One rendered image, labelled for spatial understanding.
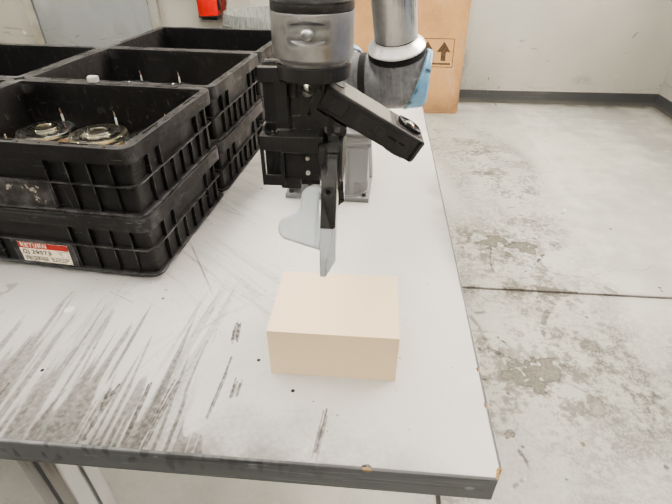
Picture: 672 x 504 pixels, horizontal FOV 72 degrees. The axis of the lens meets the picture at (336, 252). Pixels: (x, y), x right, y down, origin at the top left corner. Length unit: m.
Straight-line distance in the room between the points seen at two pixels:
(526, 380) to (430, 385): 1.03
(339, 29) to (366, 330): 0.33
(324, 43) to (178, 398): 0.44
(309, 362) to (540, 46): 3.77
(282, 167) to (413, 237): 0.45
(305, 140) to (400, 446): 0.35
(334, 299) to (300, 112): 0.25
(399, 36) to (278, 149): 0.55
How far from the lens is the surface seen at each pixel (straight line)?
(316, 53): 0.43
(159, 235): 0.80
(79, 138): 0.98
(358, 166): 0.95
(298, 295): 0.62
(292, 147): 0.46
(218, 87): 0.97
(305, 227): 0.47
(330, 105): 0.46
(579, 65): 4.31
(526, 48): 4.16
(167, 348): 0.69
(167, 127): 0.79
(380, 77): 1.01
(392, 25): 0.97
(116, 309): 0.78
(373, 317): 0.59
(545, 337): 1.81
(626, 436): 1.63
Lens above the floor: 1.17
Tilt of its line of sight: 35 degrees down
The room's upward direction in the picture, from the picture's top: straight up
